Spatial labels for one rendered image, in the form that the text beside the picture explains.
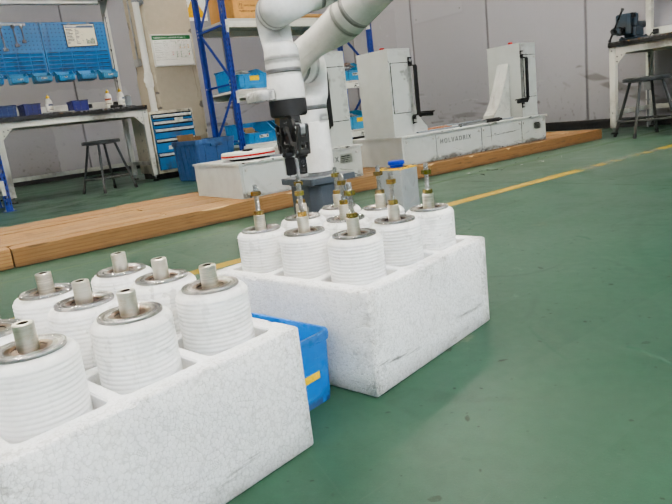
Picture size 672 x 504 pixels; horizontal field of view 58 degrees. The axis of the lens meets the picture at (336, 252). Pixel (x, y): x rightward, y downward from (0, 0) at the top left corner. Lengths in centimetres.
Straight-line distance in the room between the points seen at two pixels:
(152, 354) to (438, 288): 57
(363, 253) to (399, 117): 294
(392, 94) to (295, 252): 287
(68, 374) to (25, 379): 4
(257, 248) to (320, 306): 20
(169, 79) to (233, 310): 679
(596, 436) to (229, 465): 48
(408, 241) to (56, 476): 68
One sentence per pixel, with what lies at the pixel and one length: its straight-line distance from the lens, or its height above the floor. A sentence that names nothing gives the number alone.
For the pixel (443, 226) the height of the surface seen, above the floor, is 22.
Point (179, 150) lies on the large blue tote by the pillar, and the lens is 589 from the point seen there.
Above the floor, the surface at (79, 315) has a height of 25.
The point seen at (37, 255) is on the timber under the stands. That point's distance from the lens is 278.
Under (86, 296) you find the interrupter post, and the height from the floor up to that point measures 26.
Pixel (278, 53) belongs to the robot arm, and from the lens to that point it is 123.
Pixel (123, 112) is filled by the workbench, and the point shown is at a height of 71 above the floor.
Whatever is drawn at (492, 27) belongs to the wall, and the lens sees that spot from 749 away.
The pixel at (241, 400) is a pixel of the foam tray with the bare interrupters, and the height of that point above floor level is 12.
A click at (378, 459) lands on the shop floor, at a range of 86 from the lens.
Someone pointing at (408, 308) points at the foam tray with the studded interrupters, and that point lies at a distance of 104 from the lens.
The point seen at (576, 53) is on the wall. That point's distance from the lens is 687.
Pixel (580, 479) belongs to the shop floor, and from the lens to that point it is 82.
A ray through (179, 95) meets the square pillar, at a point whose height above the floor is 87.
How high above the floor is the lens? 45
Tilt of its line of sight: 13 degrees down
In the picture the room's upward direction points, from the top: 7 degrees counter-clockwise
